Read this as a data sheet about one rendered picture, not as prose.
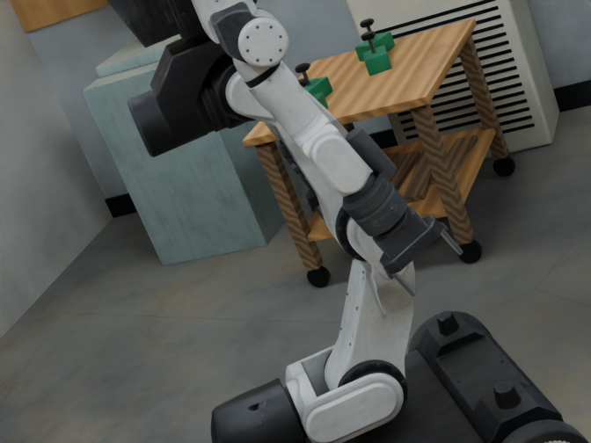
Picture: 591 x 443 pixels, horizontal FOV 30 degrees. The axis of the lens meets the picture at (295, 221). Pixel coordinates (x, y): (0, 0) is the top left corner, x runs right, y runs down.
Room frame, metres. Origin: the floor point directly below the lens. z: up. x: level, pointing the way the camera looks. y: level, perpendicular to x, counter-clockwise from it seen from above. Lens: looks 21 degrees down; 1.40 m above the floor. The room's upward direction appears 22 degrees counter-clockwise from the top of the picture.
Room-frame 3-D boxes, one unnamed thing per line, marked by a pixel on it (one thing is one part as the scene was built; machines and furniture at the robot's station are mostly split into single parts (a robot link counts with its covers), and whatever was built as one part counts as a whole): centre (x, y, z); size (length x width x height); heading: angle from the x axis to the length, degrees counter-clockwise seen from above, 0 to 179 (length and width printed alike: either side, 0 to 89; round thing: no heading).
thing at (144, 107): (1.95, 0.06, 0.97); 0.28 x 0.13 x 0.18; 94
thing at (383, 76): (3.20, -0.35, 0.32); 0.66 x 0.57 x 0.64; 151
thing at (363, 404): (1.95, 0.04, 0.28); 0.21 x 0.20 x 0.13; 94
